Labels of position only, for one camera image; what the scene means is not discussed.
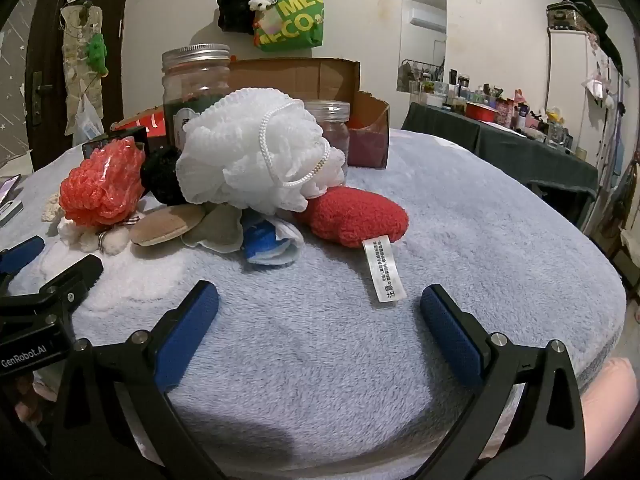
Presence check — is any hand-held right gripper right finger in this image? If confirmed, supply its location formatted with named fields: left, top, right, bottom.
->
left=410, top=284, right=587, bottom=480

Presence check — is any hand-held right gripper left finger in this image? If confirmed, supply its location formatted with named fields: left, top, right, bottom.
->
left=50, top=281, right=226, bottom=480

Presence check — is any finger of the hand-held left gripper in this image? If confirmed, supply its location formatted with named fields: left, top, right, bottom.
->
left=40, top=255, right=104, bottom=321
left=0, top=236, right=46, bottom=291

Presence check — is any white plush toy plaid bow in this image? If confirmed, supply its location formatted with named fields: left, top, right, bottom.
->
left=95, top=215, right=141, bottom=255

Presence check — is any cream knitted scrunchie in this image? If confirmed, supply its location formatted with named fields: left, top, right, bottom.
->
left=41, top=195, right=68, bottom=223

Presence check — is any coral mesh bath loofah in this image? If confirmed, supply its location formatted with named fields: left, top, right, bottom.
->
left=59, top=137, right=146, bottom=226

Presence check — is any tan round powder puff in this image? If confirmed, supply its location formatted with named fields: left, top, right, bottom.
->
left=129, top=204, right=207, bottom=247

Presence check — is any grey cloth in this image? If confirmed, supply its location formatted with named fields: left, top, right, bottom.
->
left=181, top=205, right=244, bottom=252

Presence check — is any blue tissue pack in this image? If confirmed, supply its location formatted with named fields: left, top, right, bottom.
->
left=242, top=215, right=306, bottom=265

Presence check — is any red plush heart pillow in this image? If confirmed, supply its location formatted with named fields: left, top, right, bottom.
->
left=295, top=187, right=410, bottom=306

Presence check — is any white mesh bath loofah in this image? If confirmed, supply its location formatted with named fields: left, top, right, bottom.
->
left=182, top=87, right=348, bottom=213

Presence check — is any cardboard box red inside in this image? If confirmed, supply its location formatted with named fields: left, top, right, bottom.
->
left=110, top=57, right=391, bottom=170

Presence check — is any light blue fleece blanket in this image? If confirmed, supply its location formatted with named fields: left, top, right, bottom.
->
left=0, top=127, right=628, bottom=480

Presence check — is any clear plastic bag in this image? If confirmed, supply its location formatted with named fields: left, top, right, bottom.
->
left=72, top=92, right=106, bottom=148

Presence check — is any pink fabric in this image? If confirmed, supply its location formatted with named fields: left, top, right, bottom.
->
left=580, top=357, right=640, bottom=480

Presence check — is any table with dark green cloth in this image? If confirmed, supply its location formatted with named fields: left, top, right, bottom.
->
left=401, top=101, right=600, bottom=226

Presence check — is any hanging door organizer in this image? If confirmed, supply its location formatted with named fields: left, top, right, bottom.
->
left=60, top=2, right=108, bottom=136

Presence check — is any green plush toy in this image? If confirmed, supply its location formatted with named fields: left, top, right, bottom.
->
left=84, top=32, right=109, bottom=78

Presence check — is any large glass jar metal lid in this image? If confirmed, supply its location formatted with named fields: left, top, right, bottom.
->
left=161, top=44, right=232, bottom=161

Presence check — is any dark brown door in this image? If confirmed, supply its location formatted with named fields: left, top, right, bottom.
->
left=25, top=0, right=137, bottom=173

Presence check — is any red bowl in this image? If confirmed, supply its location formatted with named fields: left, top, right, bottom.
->
left=465, top=101, right=497, bottom=122

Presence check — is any small clear plastic jar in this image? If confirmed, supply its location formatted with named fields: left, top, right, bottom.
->
left=304, top=101, right=351, bottom=186

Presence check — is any row of cosmetic bottles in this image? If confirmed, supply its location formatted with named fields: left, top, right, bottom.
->
left=407, top=67, right=588, bottom=156

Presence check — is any white cabinet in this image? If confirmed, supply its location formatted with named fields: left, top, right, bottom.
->
left=545, top=27, right=623, bottom=171

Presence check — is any black bag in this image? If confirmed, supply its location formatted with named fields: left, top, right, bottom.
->
left=216, top=0, right=265, bottom=36

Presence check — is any green tote bag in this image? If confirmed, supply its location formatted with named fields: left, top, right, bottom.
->
left=252, top=0, right=326, bottom=53

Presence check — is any patterned storage bag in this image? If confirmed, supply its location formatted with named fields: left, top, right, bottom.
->
left=546, top=2, right=591, bottom=31

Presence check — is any black clothing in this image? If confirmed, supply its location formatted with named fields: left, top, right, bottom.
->
left=567, top=0, right=626, bottom=71

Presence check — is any wall mirror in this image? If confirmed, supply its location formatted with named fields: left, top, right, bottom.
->
left=397, top=0, right=447, bottom=95

